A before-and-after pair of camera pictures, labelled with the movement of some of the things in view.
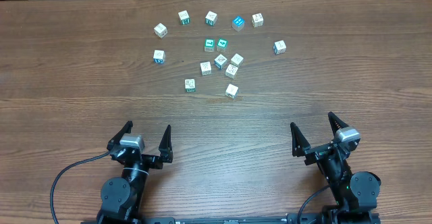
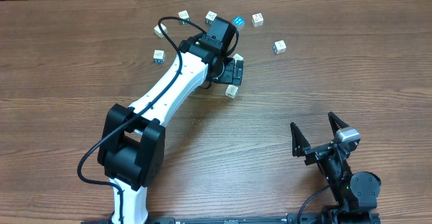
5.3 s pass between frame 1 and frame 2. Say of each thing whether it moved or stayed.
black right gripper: stayed
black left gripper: moved
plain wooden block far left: stayed
